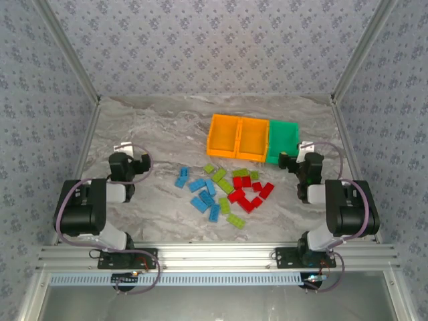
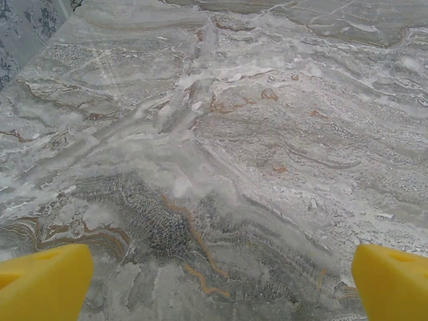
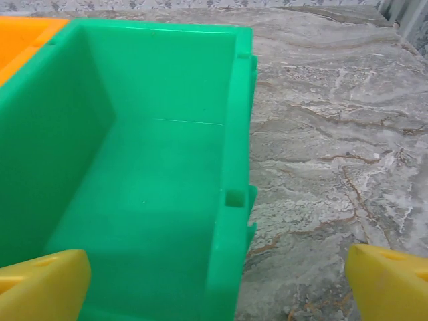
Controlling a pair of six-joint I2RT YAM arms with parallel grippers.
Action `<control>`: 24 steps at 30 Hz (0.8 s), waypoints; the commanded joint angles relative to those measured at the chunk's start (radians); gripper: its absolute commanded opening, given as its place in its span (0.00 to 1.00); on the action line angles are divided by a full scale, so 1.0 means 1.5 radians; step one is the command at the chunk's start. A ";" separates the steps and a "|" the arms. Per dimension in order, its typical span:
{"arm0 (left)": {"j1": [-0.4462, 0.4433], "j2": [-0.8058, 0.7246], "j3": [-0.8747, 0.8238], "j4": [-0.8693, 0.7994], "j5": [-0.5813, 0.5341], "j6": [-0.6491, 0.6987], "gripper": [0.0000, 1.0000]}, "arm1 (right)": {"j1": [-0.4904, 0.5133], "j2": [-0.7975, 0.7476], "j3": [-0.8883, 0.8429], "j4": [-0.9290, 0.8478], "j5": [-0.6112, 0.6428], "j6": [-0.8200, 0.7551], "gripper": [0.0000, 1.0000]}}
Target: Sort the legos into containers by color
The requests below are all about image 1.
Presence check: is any long red lego brick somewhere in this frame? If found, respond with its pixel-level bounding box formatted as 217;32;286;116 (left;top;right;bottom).
259;182;276;200
227;189;247;204

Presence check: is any green plastic bin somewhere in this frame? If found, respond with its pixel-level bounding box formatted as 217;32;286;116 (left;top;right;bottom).
265;119;301;167

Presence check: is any orange plastic bin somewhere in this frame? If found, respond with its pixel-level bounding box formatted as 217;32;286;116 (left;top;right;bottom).
235;116;270;163
206;113;242;158

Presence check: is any small black circuit board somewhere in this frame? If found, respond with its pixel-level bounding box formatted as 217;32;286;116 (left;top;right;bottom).
111;272;140;286
300;273;328;289

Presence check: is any purple left gripper cable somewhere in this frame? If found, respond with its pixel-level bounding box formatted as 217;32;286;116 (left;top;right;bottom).
106;143;155;184

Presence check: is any purple gripper cable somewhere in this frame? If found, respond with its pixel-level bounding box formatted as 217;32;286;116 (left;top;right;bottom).
106;143;155;184
313;141;346;182

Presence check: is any purple right gripper cable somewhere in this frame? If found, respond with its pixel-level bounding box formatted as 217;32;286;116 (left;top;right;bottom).
313;141;346;182

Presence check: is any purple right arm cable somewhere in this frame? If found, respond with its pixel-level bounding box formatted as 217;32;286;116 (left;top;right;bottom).
329;179;372;251

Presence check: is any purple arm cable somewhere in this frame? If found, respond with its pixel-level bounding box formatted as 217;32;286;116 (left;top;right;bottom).
329;179;372;251
54;179;113;252

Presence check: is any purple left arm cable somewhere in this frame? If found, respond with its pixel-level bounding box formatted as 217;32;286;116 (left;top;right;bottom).
54;179;113;252

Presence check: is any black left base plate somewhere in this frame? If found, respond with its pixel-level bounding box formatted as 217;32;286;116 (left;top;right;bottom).
96;247;160;270

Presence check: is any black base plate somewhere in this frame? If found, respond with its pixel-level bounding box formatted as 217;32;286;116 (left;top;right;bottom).
274;246;337;270
96;247;160;270

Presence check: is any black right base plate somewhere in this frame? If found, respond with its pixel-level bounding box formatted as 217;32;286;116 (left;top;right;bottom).
274;246;337;270

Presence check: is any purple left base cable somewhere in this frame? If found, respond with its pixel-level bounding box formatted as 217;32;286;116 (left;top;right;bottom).
114;249;162;296

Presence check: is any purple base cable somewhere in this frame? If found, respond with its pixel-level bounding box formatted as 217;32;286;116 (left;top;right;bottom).
304;251;346;294
114;249;162;296

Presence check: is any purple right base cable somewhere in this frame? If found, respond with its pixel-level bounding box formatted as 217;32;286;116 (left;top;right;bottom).
304;251;346;294

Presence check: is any aluminium mounting rail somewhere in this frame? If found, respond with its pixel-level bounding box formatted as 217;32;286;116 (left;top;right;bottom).
35;242;401;271

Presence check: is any aluminium frame post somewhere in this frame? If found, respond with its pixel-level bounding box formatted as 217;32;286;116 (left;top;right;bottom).
33;0;102;103
330;0;401;103

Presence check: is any slotted light blue cable duct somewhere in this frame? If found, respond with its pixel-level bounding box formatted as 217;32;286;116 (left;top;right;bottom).
49;272;304;288

